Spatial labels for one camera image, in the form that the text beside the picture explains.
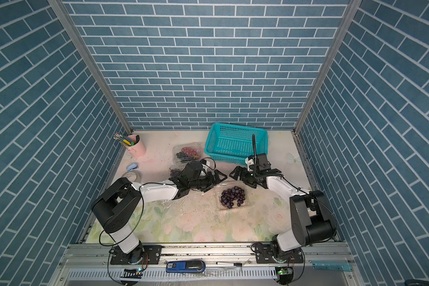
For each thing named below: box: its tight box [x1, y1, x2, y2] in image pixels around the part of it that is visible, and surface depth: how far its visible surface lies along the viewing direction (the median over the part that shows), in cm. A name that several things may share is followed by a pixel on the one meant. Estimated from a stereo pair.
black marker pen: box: [215, 262, 243, 267], surface depth 74 cm
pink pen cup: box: [126, 134, 146, 158], surface depth 104 cm
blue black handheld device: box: [165, 260, 206, 273], surface depth 71 cm
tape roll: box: [121, 170, 142, 183], surface depth 98 cm
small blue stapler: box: [126, 162, 139, 172], surface depth 101 cm
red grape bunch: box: [181, 146, 200, 160], surface depth 107 cm
